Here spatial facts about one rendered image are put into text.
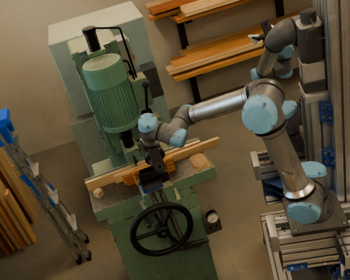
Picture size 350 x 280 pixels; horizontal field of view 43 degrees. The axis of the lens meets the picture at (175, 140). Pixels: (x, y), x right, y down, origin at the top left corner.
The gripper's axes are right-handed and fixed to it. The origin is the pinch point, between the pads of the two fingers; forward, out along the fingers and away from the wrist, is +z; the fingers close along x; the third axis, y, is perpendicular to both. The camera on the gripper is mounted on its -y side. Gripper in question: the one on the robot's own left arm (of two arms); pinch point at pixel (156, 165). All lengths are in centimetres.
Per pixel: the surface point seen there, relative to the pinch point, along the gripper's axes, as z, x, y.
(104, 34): -18, 0, 67
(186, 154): 18.1, -17.7, 8.7
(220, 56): 132, -102, 143
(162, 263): 52, 12, -29
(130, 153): 3.8, 8.6, 12.4
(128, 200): 12.3, 17.1, -5.7
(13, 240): 137, 105, 50
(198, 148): 17.6, -24.4, 9.0
